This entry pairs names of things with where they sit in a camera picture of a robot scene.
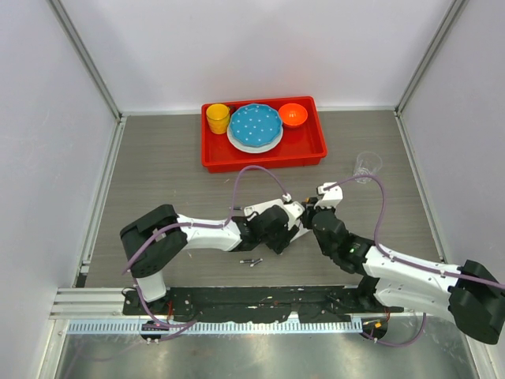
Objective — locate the clear plastic cup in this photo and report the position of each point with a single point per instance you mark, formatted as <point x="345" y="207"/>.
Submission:
<point x="367" y="163"/>

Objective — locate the orange bowl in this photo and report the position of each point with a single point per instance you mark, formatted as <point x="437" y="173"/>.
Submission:
<point x="293" y="115"/>

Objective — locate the aluminium frame rail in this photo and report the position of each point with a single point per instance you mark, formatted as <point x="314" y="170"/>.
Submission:
<point x="81" y="303"/>

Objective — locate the white plate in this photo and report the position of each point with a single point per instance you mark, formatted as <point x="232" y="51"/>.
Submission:
<point x="253" y="150"/>

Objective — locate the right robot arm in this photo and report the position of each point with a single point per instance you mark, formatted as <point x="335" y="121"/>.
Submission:
<point x="467" y="295"/>

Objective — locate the left aluminium frame post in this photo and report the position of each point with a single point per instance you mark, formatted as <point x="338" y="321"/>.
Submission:
<point x="69" y="28"/>

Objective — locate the red plastic tray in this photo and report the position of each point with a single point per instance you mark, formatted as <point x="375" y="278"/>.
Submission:
<point x="302" y="146"/>

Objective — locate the yellow cup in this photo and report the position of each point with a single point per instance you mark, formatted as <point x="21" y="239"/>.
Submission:
<point x="218" y="117"/>

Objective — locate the blue dotted plate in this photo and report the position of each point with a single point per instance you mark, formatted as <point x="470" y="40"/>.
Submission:
<point x="255" y="125"/>

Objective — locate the right aluminium frame post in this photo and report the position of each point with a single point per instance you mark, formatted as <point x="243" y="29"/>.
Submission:
<point x="449" y="19"/>

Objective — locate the white remote orange battery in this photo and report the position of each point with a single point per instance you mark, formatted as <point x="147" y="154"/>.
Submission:
<point x="301" y="232"/>

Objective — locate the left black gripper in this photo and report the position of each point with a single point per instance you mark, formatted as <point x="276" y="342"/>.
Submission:
<point x="286" y="236"/>

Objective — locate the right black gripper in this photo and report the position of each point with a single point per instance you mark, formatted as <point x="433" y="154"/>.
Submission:
<point x="310" y="210"/>

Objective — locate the white slotted cable duct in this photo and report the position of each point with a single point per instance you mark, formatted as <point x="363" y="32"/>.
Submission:
<point x="142" y="327"/>

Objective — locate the aluminium frame post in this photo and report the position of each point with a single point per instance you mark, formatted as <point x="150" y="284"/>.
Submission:
<point x="449" y="19"/>
<point x="69" y="28"/>

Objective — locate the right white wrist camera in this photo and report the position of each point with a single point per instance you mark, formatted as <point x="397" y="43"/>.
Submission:
<point x="329" y="195"/>

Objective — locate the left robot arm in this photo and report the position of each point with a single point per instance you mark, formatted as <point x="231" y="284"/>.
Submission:
<point x="154" y="239"/>

